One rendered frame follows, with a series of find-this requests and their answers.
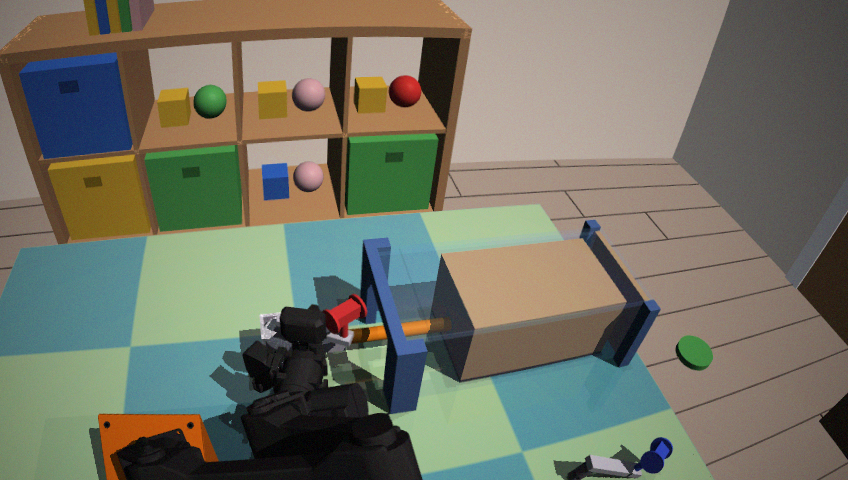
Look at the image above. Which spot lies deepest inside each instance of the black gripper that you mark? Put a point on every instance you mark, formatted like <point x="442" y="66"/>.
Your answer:
<point x="306" y="366"/>

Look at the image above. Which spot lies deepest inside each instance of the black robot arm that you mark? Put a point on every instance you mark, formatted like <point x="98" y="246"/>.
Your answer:
<point x="294" y="434"/>

